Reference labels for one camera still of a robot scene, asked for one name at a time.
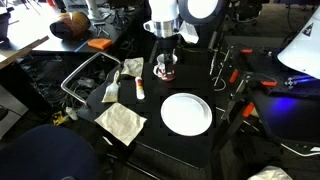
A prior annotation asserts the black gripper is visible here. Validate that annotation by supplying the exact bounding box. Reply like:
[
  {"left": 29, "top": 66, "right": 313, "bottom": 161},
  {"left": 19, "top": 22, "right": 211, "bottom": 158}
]
[{"left": 157, "top": 36, "right": 180, "bottom": 77}]

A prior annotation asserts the red and white mug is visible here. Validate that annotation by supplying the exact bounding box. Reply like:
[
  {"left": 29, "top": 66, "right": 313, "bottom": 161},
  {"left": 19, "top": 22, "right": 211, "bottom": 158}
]
[{"left": 152, "top": 52, "right": 179, "bottom": 82}]

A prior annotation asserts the crumpled beige paper napkin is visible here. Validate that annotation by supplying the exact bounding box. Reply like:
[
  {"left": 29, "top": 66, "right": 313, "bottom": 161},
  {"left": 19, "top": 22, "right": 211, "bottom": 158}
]
[{"left": 120, "top": 56, "right": 145, "bottom": 78}]

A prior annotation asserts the white marker with red-yellow label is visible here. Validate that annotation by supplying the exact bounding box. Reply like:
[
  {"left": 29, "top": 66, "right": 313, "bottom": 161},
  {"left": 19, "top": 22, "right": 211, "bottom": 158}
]
[{"left": 134, "top": 76, "right": 146, "bottom": 101}]

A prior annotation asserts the white round plate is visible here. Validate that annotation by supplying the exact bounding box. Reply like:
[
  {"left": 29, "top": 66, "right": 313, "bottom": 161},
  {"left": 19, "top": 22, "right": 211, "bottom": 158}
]
[{"left": 160, "top": 92, "right": 213, "bottom": 137}]

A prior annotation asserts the paintbrush with pale bristles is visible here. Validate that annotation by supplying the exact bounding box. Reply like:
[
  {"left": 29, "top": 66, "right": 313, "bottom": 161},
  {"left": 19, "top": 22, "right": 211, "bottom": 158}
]
[{"left": 101, "top": 69, "right": 121, "bottom": 104}]

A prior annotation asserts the orange sponge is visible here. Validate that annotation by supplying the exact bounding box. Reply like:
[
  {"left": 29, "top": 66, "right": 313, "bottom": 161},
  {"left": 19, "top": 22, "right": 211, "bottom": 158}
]
[{"left": 87, "top": 37, "right": 114, "bottom": 51}]

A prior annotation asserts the large flat cream napkin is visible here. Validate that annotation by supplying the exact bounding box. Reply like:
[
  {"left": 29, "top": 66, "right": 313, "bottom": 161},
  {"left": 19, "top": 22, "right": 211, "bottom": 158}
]
[{"left": 94, "top": 102, "right": 148, "bottom": 147}]

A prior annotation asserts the black office chair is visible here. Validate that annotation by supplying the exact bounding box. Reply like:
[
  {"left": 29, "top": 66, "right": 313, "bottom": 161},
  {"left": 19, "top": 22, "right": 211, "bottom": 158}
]
[{"left": 229, "top": 0, "right": 265, "bottom": 26}]

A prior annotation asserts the black background desk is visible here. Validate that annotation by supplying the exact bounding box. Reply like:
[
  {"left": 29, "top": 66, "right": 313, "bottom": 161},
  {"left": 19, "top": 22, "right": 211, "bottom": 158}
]
[{"left": 29, "top": 6, "right": 143, "bottom": 56}]

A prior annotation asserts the yellow and black tool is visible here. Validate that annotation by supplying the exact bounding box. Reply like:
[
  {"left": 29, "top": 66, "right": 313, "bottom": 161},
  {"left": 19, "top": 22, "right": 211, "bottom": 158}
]
[{"left": 52, "top": 111, "right": 70, "bottom": 126}]

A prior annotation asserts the black and white fiducial tag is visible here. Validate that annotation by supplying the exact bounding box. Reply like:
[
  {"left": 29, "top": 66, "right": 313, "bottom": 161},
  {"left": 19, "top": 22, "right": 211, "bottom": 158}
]
[{"left": 283, "top": 77, "right": 298, "bottom": 89}]

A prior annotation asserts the white panel with triangle mark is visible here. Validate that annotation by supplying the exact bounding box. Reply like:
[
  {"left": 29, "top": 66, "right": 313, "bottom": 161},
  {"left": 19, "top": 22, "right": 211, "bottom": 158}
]
[{"left": 277, "top": 6, "right": 320, "bottom": 80}]

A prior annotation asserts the white crumpled bag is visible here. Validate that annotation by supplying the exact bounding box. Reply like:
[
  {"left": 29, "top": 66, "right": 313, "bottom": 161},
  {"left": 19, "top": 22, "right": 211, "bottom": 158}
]
[{"left": 248, "top": 165, "right": 293, "bottom": 180}]

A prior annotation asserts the light wooden board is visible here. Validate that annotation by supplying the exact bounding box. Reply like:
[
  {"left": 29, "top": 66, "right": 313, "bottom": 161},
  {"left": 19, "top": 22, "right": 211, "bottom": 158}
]
[{"left": 0, "top": 35, "right": 50, "bottom": 70}]

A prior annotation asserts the dark blue chair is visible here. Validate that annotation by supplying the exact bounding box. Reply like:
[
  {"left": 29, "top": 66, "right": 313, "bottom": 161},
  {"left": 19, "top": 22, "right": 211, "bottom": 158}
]
[{"left": 0, "top": 124, "right": 101, "bottom": 180}]

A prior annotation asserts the white cylindrical post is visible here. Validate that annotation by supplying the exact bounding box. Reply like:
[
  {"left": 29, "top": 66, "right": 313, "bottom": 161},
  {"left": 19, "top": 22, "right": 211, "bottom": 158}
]
[{"left": 84, "top": 0, "right": 116, "bottom": 21}]

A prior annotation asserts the silver metal tube frame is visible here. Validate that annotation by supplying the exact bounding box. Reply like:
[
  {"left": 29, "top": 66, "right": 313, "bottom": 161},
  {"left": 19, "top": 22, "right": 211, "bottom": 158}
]
[{"left": 60, "top": 51, "right": 122, "bottom": 108}]

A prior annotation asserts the white cable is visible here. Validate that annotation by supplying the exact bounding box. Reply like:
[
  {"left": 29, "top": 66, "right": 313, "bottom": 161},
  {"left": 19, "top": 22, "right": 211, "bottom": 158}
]
[{"left": 280, "top": 143, "right": 320, "bottom": 158}]

